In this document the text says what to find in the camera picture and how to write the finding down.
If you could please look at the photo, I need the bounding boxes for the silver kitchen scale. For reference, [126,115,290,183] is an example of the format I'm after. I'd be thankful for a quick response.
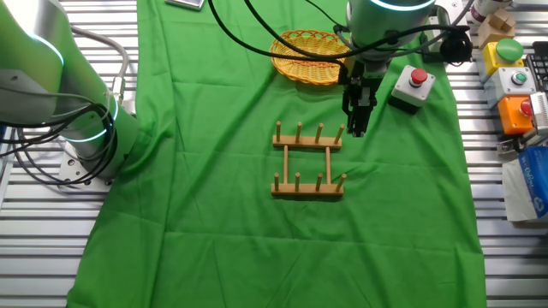
[164,0,206,10]

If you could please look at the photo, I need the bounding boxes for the white red cup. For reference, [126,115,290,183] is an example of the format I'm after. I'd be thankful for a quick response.
[469,0,513,25]

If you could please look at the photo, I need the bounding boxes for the orange box red push button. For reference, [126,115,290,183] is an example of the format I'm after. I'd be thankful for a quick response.
[497,94,536,137]

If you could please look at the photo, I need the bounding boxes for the green cloth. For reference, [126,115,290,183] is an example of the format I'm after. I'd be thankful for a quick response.
[66,0,487,308]

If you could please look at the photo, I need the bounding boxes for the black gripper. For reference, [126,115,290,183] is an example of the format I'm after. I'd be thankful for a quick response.
[337,62,384,138]

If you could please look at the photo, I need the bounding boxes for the black keyboard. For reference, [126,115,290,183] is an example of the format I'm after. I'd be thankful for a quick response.
[524,41,548,93]

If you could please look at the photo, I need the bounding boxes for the black cable loops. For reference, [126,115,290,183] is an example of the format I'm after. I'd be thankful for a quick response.
[0,85,125,187]

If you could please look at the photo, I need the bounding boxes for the grey hose metal connector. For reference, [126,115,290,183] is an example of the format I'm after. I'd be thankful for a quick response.
[70,25,132,104]

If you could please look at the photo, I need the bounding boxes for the grey box green push button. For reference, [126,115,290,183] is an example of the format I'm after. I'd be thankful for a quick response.
[483,66,539,110]

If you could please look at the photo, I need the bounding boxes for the blue tissue pack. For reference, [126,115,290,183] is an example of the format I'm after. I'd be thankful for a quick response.
[501,145,548,223]

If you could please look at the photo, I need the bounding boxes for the metal clamp bracket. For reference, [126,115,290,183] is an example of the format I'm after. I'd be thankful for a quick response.
[496,130,530,155]

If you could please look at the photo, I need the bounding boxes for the silver depth camera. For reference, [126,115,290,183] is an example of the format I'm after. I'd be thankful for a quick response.
[529,91,548,137]

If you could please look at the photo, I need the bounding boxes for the black camera cable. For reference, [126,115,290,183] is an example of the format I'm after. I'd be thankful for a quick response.
[243,0,468,59]

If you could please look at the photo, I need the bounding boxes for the yellow box green mushroom button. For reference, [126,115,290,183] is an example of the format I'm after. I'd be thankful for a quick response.
[475,38,526,85]

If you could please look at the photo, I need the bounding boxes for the yellow woven plastic basket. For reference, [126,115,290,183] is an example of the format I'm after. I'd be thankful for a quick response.
[269,28,353,86]

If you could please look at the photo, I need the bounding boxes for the wooden dish rack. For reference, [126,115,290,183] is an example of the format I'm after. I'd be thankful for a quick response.
[270,121,348,198]

